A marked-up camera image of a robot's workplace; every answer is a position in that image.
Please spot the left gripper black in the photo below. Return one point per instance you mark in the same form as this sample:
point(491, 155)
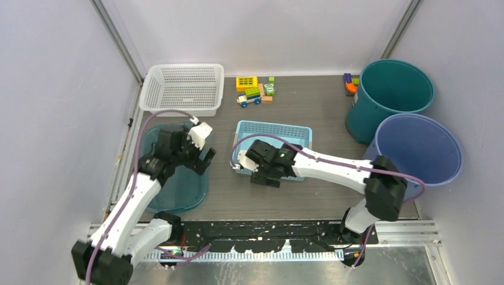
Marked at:
point(199, 167)

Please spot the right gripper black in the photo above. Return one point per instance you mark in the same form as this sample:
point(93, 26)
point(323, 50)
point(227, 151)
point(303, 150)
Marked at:
point(260, 177)

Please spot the white perforated plastic basket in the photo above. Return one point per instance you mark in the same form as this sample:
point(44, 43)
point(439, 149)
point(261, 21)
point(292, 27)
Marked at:
point(193, 88)

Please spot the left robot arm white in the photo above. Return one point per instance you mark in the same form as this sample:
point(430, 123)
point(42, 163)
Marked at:
point(111, 253)

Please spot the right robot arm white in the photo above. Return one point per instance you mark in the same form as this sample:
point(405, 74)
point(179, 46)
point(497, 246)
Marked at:
point(378, 180)

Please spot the teal transparent plastic tub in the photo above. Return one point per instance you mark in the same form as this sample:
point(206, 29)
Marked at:
point(183, 191)

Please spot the white toy car blue wheels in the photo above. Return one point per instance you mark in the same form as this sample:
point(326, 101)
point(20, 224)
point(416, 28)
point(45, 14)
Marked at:
point(250, 96)

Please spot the yellow toy block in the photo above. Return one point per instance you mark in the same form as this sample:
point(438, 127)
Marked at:
point(243, 83)

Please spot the green monster toy block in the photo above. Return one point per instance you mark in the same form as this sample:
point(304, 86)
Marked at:
point(269, 87)

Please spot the orange purple toy blocks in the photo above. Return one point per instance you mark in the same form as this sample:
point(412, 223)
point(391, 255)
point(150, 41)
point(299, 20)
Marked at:
point(351, 83)

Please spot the teal round bucket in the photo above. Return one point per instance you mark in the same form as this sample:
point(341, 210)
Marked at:
point(387, 87)

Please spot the blue round bucket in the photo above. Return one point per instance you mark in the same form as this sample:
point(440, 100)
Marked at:
point(418, 146)

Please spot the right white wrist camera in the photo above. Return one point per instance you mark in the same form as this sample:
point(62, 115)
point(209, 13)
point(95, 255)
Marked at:
point(245, 162)

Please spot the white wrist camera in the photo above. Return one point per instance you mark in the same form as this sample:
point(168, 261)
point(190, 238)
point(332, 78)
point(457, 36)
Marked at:
point(199, 134)
point(245, 162)

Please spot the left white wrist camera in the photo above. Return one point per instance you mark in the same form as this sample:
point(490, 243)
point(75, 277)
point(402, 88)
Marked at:
point(199, 134)

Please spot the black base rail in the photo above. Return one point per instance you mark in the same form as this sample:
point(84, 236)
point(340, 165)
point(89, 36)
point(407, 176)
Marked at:
point(263, 236)

